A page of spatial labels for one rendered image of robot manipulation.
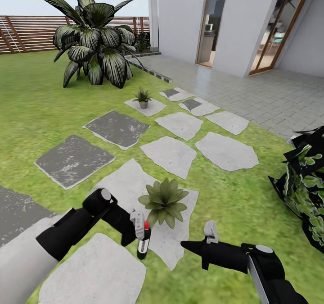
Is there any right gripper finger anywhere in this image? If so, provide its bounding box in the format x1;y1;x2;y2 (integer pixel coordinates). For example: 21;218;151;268
180;241;203;256

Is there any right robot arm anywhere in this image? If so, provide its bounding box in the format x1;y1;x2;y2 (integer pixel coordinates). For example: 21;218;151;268
180;220;309;304

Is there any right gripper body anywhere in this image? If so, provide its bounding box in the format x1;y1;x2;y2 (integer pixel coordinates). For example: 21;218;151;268
201;236;232;270

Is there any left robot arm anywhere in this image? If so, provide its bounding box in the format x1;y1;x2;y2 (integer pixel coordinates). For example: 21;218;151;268
0;188;146;304

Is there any insectifuge atomizer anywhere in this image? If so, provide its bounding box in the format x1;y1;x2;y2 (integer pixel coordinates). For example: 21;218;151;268
136;223;151;261

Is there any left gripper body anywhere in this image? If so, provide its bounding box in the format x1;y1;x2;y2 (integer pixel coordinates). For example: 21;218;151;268
110;208;136;247

